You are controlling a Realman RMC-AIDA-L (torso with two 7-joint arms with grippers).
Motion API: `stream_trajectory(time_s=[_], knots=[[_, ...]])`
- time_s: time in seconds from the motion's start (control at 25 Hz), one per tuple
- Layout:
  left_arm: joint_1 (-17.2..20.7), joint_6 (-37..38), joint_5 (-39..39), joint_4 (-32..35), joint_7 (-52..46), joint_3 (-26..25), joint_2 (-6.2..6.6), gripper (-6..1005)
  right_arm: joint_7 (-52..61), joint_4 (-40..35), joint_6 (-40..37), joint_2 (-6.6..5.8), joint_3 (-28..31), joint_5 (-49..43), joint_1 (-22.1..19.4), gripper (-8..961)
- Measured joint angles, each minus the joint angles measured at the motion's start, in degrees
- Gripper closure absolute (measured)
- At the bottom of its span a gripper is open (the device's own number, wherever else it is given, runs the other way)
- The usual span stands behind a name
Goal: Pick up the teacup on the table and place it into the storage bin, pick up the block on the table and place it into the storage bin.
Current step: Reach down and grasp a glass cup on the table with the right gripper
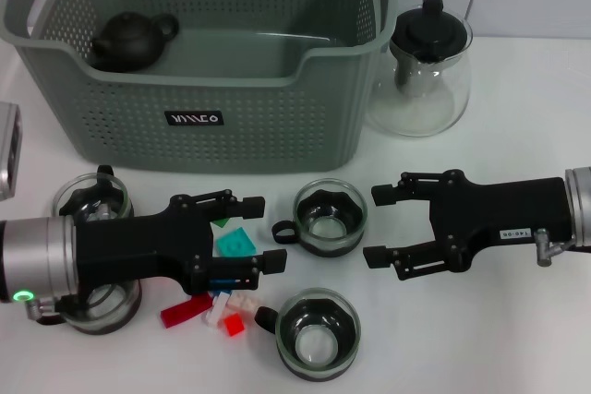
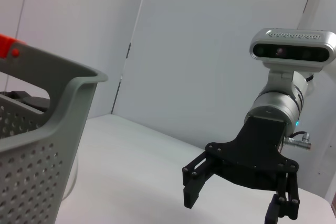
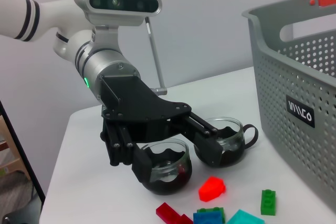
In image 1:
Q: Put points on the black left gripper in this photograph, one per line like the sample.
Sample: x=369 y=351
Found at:
x=138 y=246

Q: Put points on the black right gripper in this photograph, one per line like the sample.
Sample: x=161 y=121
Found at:
x=508 y=209

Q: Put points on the glass teacup with black sleeve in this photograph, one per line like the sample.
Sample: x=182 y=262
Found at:
x=330 y=228
x=106 y=315
x=318 y=338
x=88 y=195

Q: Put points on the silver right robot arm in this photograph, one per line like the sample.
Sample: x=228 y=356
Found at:
x=579 y=205

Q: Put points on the grey-green perforated storage bin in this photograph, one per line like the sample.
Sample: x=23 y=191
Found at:
x=277 y=126

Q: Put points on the teal square brick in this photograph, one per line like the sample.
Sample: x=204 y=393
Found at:
x=233 y=242

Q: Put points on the opaque green two-stud brick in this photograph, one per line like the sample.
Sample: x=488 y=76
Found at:
x=222 y=223

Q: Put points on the blue square brick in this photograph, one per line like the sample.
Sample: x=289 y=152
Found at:
x=219 y=281

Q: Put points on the white long narrow brick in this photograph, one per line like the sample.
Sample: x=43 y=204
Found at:
x=216 y=313

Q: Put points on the orange-red small square brick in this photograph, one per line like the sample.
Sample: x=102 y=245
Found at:
x=233 y=325

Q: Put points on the dark red long brick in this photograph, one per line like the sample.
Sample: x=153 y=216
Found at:
x=182 y=313

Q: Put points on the glass teapot with black lid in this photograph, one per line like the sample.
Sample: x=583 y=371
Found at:
x=429 y=29

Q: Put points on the black clay teapot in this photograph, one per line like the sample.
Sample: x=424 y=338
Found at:
x=134 y=39

